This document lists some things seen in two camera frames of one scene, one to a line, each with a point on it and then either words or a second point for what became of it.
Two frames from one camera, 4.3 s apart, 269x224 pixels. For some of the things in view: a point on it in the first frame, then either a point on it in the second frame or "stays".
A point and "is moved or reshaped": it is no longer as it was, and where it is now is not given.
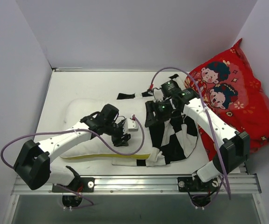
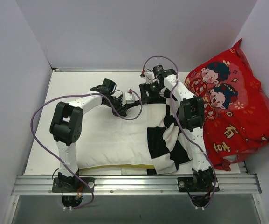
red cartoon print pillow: x=232 y=84 stays
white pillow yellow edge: x=132 y=112 is moved or reshaped
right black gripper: x=151 y=112 -> x=145 y=92
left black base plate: x=78 y=185 stays
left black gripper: x=120 y=136 -> x=120 y=108
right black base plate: x=188 y=184 stays
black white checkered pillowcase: x=171 y=140 is moved or reshaped
